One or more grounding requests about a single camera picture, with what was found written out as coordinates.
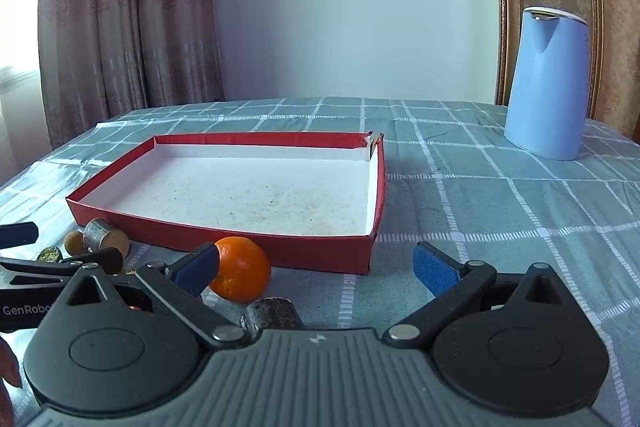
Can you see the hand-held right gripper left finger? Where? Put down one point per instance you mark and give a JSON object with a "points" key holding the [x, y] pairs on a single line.
{"points": [[196, 268]]}

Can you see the red cardboard box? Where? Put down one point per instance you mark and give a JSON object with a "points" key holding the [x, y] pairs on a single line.
{"points": [[240, 192]]}

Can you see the person's left hand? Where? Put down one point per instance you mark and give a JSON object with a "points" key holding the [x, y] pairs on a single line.
{"points": [[9, 367]]}

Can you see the blue electric kettle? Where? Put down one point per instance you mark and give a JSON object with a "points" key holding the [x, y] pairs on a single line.
{"points": [[547, 92]]}

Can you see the small brown nut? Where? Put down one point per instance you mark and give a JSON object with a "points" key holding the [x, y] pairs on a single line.
{"points": [[74, 243]]}

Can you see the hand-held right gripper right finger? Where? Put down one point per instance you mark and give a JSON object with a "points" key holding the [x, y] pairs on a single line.
{"points": [[434, 268]]}

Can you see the brown patterned curtain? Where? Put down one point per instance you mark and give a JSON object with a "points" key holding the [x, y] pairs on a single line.
{"points": [[125, 7]]}

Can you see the small greenish round piece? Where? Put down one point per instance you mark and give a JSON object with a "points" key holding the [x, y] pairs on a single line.
{"points": [[50, 255]]}

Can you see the grey metal cylinder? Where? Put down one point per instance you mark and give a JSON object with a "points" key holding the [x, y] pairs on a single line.
{"points": [[100, 234], [272, 314]]}

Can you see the orange tangerine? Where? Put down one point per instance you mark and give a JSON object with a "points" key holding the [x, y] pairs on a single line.
{"points": [[242, 274]]}

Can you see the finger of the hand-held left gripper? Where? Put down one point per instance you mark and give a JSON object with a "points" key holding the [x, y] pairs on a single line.
{"points": [[107, 258], [17, 235]]}

